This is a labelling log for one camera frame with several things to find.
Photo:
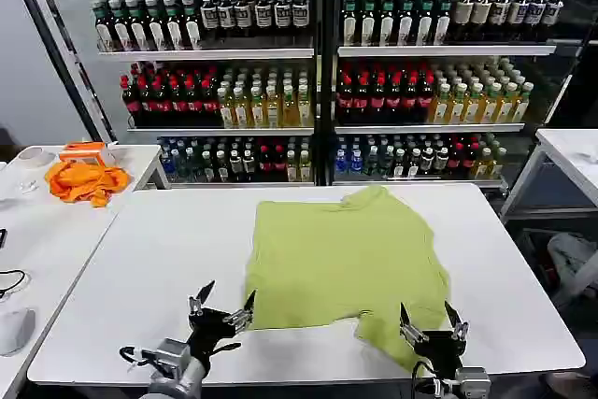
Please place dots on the black upright post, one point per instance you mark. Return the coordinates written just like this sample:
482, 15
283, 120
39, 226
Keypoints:
324, 67

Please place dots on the orange crumpled cloth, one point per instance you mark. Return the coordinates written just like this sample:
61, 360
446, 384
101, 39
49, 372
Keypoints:
86, 181

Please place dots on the shelf rack with bottles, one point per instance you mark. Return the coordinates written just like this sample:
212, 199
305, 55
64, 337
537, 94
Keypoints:
434, 90
210, 90

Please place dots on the light green shirt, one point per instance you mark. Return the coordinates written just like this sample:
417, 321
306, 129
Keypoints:
341, 259

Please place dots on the white tape roll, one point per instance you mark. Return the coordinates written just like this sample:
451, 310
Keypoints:
33, 158

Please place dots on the orange and white box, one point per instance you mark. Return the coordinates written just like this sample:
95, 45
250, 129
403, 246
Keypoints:
84, 151

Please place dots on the clear plastic piece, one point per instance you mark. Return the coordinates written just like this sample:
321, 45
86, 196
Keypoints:
26, 186

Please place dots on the white side table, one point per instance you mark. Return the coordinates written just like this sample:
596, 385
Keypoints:
46, 240

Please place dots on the grey rounded mouse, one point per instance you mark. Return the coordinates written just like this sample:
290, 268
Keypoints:
14, 331

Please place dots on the black slanted pole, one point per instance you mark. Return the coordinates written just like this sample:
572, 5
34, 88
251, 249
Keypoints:
51, 48
70, 44

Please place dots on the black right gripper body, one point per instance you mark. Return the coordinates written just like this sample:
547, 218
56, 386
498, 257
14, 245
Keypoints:
441, 350

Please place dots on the person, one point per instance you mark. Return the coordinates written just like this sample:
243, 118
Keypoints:
572, 259

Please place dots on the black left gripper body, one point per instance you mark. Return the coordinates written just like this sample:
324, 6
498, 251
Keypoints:
210, 326

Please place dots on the white table with frame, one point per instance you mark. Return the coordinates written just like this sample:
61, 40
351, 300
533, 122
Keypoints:
567, 156

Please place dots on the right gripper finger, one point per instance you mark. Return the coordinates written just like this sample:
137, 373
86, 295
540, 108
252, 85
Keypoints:
459, 328
410, 328

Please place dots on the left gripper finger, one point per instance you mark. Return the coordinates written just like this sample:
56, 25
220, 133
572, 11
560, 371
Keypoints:
243, 317
201, 298

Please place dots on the flat black device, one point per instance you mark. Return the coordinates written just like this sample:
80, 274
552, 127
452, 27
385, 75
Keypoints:
2, 237

